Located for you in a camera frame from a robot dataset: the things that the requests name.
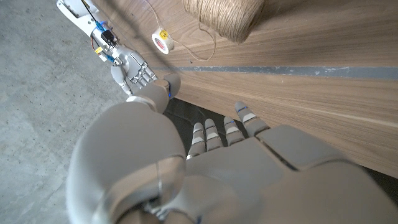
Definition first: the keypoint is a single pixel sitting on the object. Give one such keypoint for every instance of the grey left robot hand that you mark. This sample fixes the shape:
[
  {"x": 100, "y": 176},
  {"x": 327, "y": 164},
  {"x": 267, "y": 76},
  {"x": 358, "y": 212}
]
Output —
[{"x": 217, "y": 186}]

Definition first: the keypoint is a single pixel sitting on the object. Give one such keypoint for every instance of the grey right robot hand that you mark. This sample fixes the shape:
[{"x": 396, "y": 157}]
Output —
[{"x": 132, "y": 65}]

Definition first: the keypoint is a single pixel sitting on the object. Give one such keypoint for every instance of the jute twine strand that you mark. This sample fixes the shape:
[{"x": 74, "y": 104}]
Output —
[{"x": 205, "y": 60}]

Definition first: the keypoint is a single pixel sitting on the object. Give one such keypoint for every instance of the brown jute twine spool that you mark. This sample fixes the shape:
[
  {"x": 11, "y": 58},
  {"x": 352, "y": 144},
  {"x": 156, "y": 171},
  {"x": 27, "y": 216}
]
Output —
[{"x": 227, "y": 15}]

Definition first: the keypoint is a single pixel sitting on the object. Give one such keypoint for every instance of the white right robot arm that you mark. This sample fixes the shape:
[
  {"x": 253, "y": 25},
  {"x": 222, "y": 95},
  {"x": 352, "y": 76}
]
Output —
[{"x": 77, "y": 12}]

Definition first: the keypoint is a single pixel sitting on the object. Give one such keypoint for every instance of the white adhesive tape roll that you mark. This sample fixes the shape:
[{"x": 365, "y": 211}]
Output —
[{"x": 160, "y": 46}]

